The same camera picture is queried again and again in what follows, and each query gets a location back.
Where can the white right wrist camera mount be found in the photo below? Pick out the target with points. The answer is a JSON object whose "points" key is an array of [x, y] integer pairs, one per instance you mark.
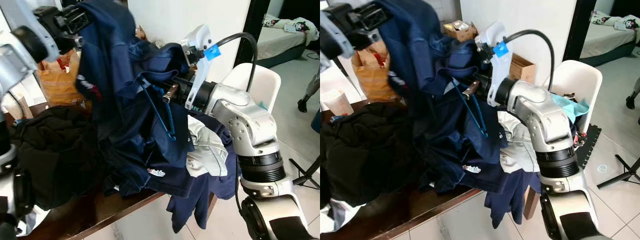
{"points": [[501, 75], [200, 75]]}

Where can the person leg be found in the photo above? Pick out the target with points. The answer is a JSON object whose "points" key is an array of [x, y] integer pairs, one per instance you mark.
{"points": [[635, 92], [312, 87]]}

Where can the white plastic chair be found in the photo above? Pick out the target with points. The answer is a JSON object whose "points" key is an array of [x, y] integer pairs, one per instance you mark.
{"points": [[580, 80], [260, 85]]}

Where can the light grey garment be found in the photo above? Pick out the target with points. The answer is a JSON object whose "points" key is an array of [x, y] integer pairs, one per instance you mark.
{"points": [[517, 145], [207, 150]]}

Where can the black crumpled garment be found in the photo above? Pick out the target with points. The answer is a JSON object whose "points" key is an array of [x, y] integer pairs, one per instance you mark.
{"points": [[370, 155], [55, 155]]}

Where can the paper cup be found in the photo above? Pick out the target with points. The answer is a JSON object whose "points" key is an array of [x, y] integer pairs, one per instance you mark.
{"points": [[342, 102], [15, 106]]}

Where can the black foam mat piece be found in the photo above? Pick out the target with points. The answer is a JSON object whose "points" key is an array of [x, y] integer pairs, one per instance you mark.
{"points": [[589, 147]]}

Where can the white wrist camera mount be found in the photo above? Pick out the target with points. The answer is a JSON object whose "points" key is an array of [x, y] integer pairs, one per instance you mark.
{"points": [[20, 15], [501, 75], [200, 75]]}

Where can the bed with grey sheet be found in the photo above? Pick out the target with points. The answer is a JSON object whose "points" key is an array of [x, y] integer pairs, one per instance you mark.
{"points": [[605, 45], [280, 47]]}

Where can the black tripod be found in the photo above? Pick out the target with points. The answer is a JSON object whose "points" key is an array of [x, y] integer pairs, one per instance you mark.
{"points": [[306, 175], [620, 175]]}

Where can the brown paper bag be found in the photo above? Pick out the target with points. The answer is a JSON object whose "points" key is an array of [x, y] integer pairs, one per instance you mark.
{"points": [[57, 82], [372, 80]]}

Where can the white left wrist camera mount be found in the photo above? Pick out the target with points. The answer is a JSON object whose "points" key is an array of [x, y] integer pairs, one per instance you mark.
{"points": [[20, 15]]}

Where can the navy blue shirt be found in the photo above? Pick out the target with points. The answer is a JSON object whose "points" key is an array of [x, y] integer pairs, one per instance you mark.
{"points": [[415, 40], [115, 45]]}

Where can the cardboard box with items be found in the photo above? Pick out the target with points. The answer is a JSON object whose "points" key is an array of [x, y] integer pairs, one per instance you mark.
{"points": [[140, 33], [460, 31]]}

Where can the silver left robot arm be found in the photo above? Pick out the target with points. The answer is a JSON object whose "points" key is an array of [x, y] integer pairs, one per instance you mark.
{"points": [[12, 60], [327, 47]]}

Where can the cartoon print pillow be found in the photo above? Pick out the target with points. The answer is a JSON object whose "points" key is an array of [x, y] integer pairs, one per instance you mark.
{"points": [[617, 20], [300, 25]]}

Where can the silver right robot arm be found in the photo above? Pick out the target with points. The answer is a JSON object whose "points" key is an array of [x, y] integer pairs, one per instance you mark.
{"points": [[250, 130], [545, 120]]}

